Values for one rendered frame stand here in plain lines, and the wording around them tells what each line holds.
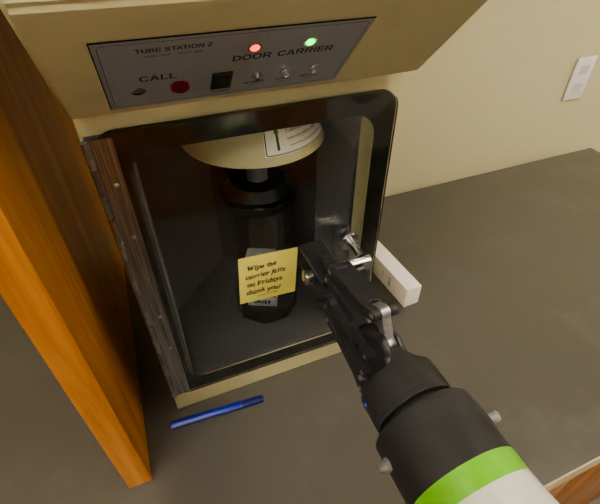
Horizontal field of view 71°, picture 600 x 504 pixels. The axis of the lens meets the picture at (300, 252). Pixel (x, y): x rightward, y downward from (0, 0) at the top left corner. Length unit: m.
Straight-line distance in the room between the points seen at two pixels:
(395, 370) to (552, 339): 0.54
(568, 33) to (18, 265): 1.28
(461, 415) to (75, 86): 0.36
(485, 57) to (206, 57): 0.93
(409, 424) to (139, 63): 0.32
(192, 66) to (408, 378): 0.29
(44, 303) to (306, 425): 0.42
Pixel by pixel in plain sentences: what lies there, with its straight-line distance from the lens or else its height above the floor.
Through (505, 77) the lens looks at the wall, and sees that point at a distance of 1.26.
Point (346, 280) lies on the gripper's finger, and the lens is 0.42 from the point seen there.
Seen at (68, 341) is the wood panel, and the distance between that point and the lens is 0.43.
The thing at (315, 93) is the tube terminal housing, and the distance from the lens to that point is 0.44.
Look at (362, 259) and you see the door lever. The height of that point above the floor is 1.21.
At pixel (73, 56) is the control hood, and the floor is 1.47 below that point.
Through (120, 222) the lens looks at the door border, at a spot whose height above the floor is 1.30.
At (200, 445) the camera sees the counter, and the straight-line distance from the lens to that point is 0.68.
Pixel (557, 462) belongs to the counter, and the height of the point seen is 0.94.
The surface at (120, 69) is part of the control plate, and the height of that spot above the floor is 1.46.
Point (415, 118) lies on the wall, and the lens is 1.11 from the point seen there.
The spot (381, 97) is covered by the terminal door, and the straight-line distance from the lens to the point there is 0.47.
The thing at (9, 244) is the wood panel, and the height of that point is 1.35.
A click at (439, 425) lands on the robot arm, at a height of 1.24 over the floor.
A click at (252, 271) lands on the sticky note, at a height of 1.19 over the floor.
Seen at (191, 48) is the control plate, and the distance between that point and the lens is 0.31.
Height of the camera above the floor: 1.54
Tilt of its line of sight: 40 degrees down
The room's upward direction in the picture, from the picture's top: straight up
